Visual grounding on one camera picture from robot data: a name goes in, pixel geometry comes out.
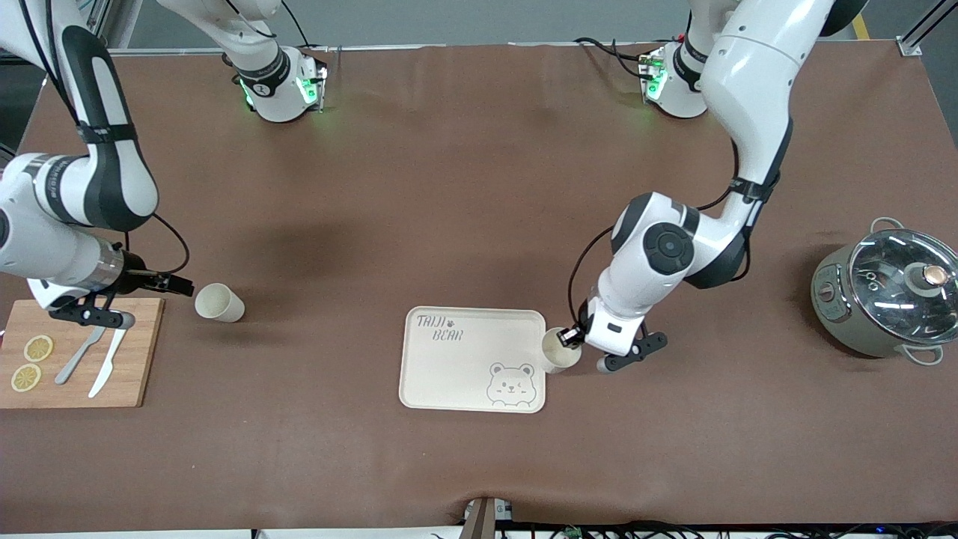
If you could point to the grey plastic knife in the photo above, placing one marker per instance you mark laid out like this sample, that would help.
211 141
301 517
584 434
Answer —
75 361

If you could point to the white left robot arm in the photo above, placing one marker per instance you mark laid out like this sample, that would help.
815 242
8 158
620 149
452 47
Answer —
666 254

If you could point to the lemon slice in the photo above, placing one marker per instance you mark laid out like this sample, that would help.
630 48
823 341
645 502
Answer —
26 378
39 348

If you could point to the glass pot lid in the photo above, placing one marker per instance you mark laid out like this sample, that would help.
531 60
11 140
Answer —
883 284

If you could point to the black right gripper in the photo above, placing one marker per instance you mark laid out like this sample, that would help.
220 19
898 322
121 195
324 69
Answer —
139 280

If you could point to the wooden cutting board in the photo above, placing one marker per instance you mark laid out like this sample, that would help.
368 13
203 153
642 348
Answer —
142 352

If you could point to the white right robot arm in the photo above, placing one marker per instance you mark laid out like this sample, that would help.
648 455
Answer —
112 172

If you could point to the aluminium frame profile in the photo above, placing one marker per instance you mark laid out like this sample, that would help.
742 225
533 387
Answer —
97 22
917 37

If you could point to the grey-green electric cooking pot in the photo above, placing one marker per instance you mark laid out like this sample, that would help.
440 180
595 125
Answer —
832 318

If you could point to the white IKEA cup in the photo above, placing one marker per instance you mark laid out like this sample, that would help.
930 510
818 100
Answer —
219 303
557 361

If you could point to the brown table cover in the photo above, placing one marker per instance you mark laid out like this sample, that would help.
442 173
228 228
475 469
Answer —
479 187

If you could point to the cream bear print tray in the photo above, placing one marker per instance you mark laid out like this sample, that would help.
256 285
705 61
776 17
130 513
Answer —
464 374

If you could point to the white plastic knife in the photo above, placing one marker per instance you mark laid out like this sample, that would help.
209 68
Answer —
108 367

